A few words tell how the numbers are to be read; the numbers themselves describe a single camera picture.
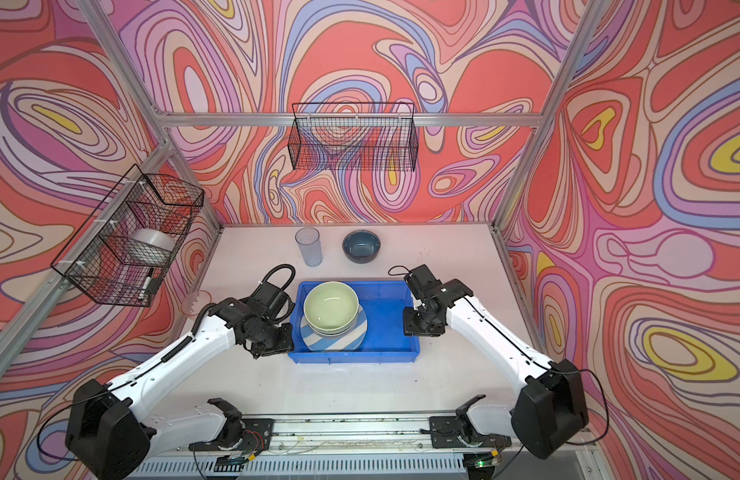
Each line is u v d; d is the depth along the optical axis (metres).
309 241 0.96
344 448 0.72
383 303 0.97
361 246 1.10
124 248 0.70
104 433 0.39
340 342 0.84
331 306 0.87
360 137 0.96
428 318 0.66
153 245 0.70
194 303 0.98
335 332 0.78
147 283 0.73
